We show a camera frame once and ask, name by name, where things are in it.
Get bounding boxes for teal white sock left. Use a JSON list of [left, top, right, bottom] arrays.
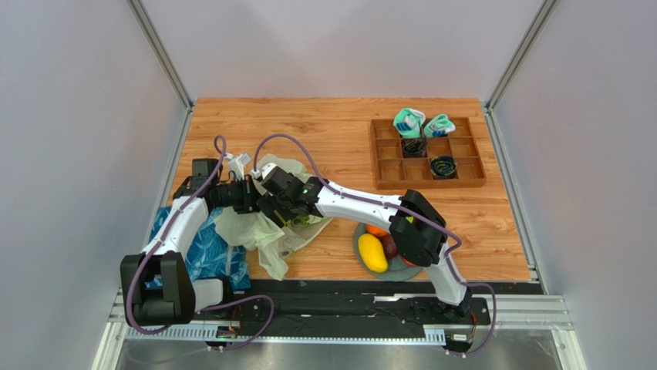
[[393, 108, 426, 139]]

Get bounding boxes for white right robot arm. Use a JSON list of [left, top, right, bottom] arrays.
[[252, 163, 473, 318]]

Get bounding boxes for green fake grapes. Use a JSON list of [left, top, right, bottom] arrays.
[[290, 216, 312, 228]]

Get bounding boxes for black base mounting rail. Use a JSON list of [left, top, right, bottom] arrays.
[[195, 280, 541, 342]]

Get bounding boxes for dark red fake plum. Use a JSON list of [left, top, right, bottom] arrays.
[[380, 234, 399, 260]]

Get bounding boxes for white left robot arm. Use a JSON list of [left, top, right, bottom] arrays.
[[120, 158, 260, 333]]

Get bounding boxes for pale yellow plastic bag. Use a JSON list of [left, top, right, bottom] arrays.
[[213, 153, 335, 281]]

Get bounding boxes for teal white sock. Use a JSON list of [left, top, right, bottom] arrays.
[[393, 108, 426, 139], [423, 113, 456, 138]]

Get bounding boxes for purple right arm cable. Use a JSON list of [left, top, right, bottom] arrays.
[[252, 133, 498, 358]]

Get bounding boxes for blue leaf-pattern cloth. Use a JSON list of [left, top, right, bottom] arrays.
[[143, 205, 252, 292]]

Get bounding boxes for yellow fake mango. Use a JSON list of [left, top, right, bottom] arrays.
[[357, 233, 389, 274]]

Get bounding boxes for teal white sock right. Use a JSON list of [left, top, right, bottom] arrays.
[[423, 113, 456, 138]]

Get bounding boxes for brown compartment tray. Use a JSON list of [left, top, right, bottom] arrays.
[[369, 117, 487, 190]]

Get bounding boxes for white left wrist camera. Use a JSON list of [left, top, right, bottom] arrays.
[[226, 153, 251, 180]]

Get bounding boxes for red fake fruit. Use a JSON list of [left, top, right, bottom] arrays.
[[398, 255, 418, 267]]

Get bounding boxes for grey round plate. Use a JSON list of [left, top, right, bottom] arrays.
[[352, 223, 423, 282]]

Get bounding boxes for black rolled sock upper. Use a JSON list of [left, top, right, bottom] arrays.
[[401, 138, 427, 158]]

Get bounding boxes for orange fake orange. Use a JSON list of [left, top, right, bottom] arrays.
[[366, 224, 389, 238]]

